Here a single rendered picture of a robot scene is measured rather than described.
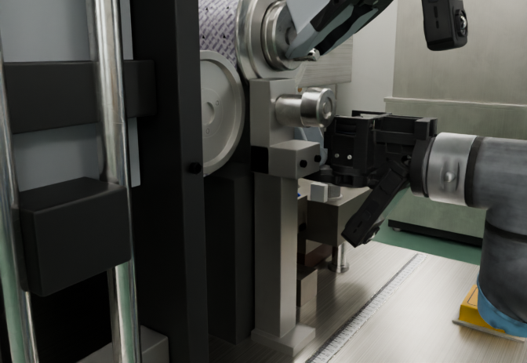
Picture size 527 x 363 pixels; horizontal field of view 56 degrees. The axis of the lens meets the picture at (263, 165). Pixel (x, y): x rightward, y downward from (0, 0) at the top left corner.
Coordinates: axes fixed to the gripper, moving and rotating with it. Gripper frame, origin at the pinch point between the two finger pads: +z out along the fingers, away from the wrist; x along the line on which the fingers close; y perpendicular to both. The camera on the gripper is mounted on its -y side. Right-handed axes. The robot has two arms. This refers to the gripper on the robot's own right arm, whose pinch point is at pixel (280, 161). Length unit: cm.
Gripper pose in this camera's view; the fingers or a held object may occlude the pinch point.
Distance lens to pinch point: 66.2
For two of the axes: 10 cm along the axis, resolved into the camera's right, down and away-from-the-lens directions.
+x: -5.8, 1.9, -7.9
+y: 0.0, -9.7, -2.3
